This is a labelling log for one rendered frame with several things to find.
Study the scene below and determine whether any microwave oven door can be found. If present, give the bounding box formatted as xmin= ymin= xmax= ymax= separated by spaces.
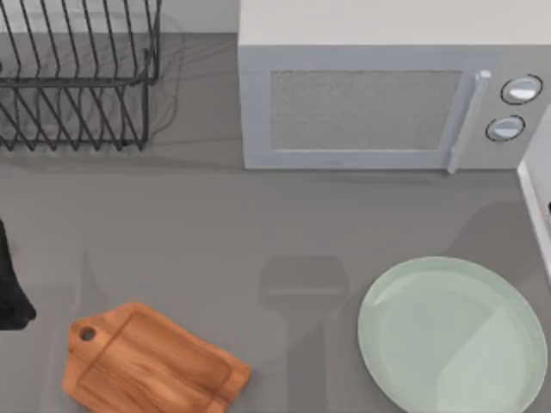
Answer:
xmin=238 ymin=45 xmax=505 ymax=170

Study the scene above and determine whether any pale microwave oven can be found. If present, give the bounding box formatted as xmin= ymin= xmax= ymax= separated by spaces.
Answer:
xmin=238 ymin=0 xmax=551 ymax=176

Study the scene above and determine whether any wooden cutting board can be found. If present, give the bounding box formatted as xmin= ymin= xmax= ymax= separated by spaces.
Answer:
xmin=61 ymin=301 xmax=253 ymax=413

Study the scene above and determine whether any pale green plate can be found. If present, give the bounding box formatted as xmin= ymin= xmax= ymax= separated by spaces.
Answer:
xmin=356 ymin=256 xmax=549 ymax=413

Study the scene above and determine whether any small microwave knob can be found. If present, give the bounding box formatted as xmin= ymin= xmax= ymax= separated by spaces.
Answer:
xmin=485 ymin=114 xmax=527 ymax=142

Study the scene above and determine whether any large microwave knob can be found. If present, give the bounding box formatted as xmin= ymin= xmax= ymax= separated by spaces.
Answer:
xmin=499 ymin=73 xmax=544 ymax=107

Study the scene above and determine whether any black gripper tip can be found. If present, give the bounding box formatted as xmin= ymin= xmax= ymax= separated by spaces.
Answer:
xmin=0 ymin=219 xmax=37 ymax=331

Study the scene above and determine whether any grey microwave door handle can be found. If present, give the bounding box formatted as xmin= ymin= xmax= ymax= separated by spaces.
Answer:
xmin=446 ymin=70 xmax=492 ymax=176

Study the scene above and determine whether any black wire dish rack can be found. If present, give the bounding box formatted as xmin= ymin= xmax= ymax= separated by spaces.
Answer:
xmin=0 ymin=0 xmax=164 ymax=152

